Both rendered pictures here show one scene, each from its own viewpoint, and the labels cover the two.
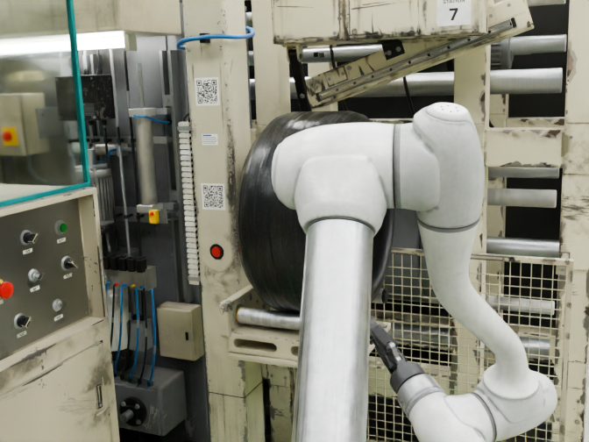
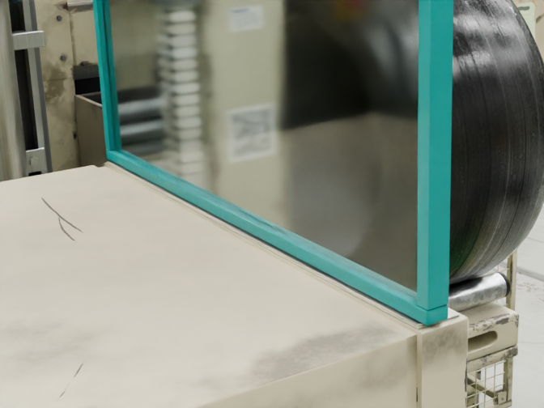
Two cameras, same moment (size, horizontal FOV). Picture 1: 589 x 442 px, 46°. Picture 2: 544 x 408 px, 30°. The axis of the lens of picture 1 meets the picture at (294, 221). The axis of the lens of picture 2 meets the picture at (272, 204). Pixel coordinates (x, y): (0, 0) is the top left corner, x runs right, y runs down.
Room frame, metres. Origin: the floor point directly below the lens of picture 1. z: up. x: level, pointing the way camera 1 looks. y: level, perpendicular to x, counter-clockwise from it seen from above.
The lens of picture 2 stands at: (1.12, 1.35, 1.56)
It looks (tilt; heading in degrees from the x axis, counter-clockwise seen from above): 18 degrees down; 305
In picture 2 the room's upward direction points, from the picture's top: 2 degrees counter-clockwise
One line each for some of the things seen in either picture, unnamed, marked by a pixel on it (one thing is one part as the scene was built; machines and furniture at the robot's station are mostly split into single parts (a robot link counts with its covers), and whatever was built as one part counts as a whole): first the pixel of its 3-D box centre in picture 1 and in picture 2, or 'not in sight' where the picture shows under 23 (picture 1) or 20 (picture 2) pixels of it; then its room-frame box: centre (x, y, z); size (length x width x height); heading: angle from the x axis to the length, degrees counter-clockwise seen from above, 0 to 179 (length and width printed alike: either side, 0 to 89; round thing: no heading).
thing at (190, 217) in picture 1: (194, 203); not in sight; (2.00, 0.29, 1.19); 0.05 x 0.04 x 0.48; 156
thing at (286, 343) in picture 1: (293, 344); (418, 346); (1.78, 0.01, 0.83); 0.36 x 0.09 x 0.06; 66
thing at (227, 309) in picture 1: (257, 299); not in sight; (1.98, 0.12, 0.90); 0.40 x 0.03 x 0.10; 156
